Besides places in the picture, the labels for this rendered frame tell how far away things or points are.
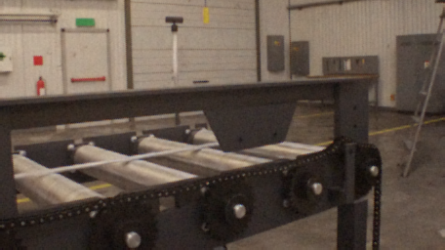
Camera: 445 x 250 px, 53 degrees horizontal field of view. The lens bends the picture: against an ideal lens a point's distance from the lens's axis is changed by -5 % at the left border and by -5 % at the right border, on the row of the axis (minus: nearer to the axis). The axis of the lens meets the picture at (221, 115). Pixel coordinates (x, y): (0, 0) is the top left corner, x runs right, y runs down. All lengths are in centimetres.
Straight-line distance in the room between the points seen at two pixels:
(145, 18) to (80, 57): 192
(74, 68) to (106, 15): 148
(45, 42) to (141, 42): 230
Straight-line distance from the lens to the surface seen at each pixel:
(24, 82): 1034
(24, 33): 1037
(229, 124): 124
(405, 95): 1169
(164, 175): 137
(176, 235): 117
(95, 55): 1081
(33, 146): 196
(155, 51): 1152
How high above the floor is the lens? 121
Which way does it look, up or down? 6 degrees down
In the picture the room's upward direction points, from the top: 2 degrees counter-clockwise
